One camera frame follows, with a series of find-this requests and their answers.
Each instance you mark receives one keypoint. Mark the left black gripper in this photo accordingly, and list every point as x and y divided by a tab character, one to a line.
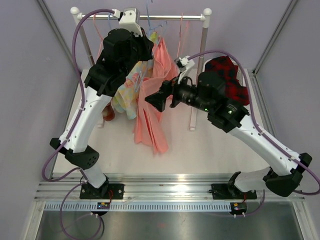
146	44

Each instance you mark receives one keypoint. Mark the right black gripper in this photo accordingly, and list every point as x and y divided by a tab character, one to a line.
170	87

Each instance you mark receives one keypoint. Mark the blue wire hanger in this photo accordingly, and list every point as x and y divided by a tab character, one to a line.
150	30
110	19

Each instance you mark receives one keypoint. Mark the salmon pink skirt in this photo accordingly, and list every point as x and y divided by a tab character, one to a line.
148	129

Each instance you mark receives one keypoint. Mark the pink wire hanger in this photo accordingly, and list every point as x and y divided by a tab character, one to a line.
99	35
183	32

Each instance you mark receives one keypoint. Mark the red plaid skirt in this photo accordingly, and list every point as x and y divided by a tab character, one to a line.
225	68

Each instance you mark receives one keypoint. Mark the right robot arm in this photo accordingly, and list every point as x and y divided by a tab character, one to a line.
286	167

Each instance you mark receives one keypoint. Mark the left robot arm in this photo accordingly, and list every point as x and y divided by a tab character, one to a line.
122	50

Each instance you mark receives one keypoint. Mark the floral pastel garment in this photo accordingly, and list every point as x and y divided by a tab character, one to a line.
126	97

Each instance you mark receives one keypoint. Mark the brown plaid garment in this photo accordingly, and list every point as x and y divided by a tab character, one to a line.
108	113

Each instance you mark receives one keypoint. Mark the white metal clothes rack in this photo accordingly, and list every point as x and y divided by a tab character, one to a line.
79	17

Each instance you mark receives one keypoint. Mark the white plastic basket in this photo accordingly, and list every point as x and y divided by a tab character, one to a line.
239	76

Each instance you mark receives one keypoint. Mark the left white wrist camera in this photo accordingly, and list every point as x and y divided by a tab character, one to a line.
128	20

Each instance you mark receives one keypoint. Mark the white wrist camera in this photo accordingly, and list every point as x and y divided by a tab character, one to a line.
185	66
128	20

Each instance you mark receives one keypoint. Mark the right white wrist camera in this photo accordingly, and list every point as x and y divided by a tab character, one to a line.
185	66

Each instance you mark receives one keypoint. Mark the aluminium mounting rail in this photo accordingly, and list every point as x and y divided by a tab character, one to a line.
143	187

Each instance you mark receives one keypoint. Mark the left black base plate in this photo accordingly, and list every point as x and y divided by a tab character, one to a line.
115	191

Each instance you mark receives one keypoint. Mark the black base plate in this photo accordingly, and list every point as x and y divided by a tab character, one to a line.
223	191
115	191

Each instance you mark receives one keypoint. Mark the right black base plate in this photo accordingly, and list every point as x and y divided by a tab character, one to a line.
223	191

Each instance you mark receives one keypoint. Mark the white slotted cable duct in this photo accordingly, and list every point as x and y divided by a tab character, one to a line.
119	206

